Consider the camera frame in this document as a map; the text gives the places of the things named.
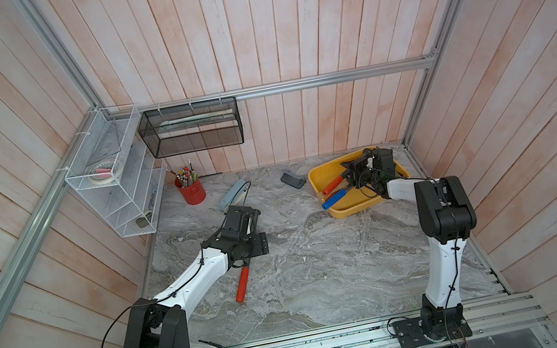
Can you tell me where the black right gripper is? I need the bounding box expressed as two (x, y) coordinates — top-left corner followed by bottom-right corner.
(338, 154), (381, 192)

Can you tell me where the speckled hoe red grip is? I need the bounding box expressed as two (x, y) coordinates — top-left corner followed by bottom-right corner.
(221, 216), (271, 306)
(322, 171), (348, 196)

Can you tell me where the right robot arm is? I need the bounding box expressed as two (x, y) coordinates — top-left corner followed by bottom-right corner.
(341, 147), (477, 332)

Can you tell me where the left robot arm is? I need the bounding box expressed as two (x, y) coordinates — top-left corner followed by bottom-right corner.
(123, 205), (269, 348)

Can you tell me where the yellow plastic storage box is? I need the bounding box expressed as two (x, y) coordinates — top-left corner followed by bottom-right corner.
(309, 149), (412, 219)

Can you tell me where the light blue stapler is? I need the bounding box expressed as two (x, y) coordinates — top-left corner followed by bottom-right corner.
(218, 178), (252, 213)

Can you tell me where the red metal pencil cup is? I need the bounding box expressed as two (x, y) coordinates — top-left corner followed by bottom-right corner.
(174, 179), (207, 206)

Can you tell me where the tape roll on shelf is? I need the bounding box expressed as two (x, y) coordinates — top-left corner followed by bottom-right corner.
(87, 157), (124, 186)

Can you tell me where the black wire mesh basket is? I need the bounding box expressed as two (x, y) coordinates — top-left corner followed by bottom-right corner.
(138, 97), (245, 159)

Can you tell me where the white wire mesh shelf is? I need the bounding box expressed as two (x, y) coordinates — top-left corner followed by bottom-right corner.
(65, 105), (166, 239)

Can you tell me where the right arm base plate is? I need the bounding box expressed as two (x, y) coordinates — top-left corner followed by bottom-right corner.
(387, 310), (472, 348)

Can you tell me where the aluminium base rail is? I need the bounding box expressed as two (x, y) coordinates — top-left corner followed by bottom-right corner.
(231, 293), (557, 348)

